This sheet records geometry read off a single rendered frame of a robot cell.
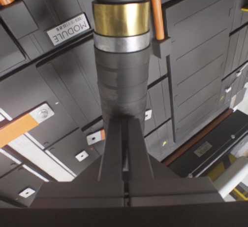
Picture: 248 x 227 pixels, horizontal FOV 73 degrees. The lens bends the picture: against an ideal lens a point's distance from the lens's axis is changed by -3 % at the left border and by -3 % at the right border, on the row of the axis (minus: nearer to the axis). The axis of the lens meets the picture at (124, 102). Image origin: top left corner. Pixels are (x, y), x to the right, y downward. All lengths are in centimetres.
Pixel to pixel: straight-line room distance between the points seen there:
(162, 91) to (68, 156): 24
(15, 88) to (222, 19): 40
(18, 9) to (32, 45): 5
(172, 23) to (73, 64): 18
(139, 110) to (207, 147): 55
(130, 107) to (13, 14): 14
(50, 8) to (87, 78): 10
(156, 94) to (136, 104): 22
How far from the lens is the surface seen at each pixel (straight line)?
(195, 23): 37
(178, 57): 36
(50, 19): 23
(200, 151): 68
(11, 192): 41
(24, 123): 29
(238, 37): 54
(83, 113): 30
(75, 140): 35
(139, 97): 15
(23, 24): 21
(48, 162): 38
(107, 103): 15
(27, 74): 26
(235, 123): 77
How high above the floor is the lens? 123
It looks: 43 degrees down
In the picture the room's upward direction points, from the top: 135 degrees clockwise
